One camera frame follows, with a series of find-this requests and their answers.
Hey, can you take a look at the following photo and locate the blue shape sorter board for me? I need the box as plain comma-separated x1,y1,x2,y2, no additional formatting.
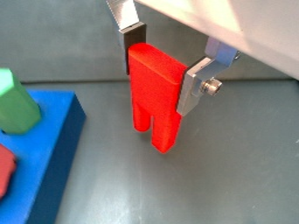
0,90,86,224

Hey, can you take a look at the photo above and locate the red pentagonal block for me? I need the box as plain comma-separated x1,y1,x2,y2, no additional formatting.
0,144,16,199

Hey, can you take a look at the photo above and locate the green hexagonal block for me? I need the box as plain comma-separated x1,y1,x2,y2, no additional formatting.
0,68,42,134

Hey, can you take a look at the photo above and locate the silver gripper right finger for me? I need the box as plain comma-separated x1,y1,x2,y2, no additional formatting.
177,37,239,116

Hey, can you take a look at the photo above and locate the red two-legged block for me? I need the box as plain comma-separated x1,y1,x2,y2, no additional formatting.
129,43,187,153

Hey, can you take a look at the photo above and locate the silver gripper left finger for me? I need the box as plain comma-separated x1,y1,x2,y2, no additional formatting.
107,0,147,74

